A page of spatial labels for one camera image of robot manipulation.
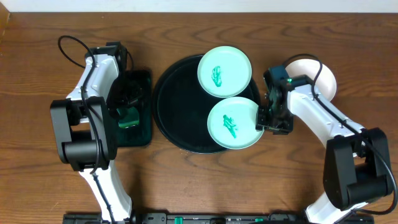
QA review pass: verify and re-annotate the round black tray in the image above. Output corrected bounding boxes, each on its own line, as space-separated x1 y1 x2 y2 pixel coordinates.
151 54 262 154

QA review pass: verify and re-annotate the green sponge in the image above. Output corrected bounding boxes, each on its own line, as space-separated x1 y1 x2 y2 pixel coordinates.
117 107 140 128

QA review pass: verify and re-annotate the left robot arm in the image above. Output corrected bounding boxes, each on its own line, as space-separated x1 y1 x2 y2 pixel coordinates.
50 42 145 223

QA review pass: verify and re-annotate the black rectangular tray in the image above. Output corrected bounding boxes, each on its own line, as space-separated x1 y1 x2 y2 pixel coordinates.
109 70 152 147

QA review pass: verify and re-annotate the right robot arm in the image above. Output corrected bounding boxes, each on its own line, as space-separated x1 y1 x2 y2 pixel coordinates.
256 65 397 223

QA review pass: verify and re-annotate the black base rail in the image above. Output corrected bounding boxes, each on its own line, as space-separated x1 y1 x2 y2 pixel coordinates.
62 213 375 224

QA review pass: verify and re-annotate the mint green plate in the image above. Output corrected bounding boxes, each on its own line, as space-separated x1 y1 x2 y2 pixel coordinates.
197 46 252 98
207 96 264 149

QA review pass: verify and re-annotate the white plate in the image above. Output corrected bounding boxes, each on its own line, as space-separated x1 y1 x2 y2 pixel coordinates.
285 58 337 101

